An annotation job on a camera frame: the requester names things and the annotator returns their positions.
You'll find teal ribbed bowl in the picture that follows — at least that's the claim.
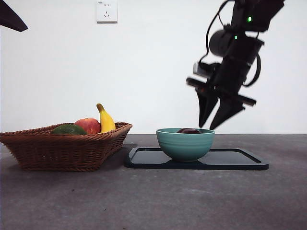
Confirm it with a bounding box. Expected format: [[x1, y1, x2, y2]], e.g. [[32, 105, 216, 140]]
[[156, 128, 215, 163]]

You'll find brown wicker basket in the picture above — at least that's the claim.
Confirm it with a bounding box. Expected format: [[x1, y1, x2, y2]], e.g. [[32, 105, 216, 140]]
[[0, 122, 133, 173]]

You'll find yellow banana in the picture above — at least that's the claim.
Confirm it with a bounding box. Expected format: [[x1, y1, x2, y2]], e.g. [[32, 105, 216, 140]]
[[96, 103, 116, 134]]

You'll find long black right arm cable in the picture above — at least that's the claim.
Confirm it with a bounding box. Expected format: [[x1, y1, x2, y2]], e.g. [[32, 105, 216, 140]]
[[199, 0, 232, 64]]

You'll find green avocado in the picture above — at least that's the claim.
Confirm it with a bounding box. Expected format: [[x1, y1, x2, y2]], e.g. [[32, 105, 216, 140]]
[[50, 124, 87, 136]]

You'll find red apple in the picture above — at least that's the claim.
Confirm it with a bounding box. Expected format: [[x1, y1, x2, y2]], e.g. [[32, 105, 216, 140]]
[[74, 118, 101, 136]]

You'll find short black right arm cable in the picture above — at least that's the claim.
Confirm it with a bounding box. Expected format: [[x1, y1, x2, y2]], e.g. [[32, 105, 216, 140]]
[[242, 51, 262, 87]]

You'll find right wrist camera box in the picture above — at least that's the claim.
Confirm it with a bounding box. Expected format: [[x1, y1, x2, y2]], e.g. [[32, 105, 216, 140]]
[[193, 61, 218, 80]]

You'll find white wall socket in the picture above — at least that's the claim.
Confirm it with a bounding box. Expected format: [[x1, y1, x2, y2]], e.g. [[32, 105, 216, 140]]
[[96, 1, 118, 24]]

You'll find black rectangular tray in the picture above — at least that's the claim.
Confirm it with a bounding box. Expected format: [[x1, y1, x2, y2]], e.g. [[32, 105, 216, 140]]
[[123, 147, 270, 171]]

